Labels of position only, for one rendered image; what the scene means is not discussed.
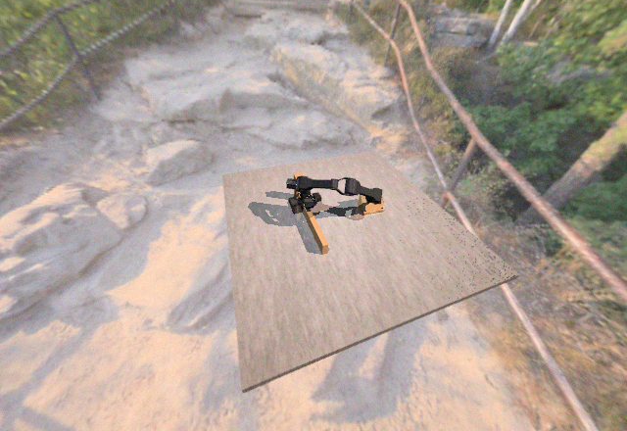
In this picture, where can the brown wooden rail with steel hooks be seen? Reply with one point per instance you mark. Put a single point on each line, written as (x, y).
(317, 234)

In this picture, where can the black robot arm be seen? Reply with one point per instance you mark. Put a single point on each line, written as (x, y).
(352, 187)

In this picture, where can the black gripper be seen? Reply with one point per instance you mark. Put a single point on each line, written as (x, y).
(298, 202)

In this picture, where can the brown wooden post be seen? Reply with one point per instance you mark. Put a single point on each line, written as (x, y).
(296, 194)

